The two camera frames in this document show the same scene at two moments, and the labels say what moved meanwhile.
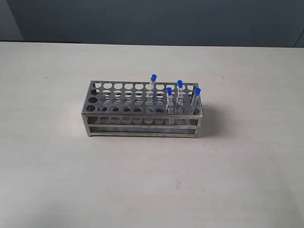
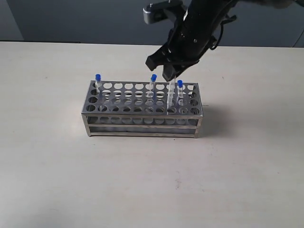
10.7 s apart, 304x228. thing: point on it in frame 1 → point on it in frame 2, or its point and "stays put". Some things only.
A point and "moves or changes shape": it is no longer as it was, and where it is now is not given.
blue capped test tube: x=195 y=101 → x=98 y=87
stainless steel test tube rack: x=142 y=108 stays put
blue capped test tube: x=180 y=92 stays put
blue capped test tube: x=169 y=102 moves or changes shape
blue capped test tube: x=153 y=77 stays put
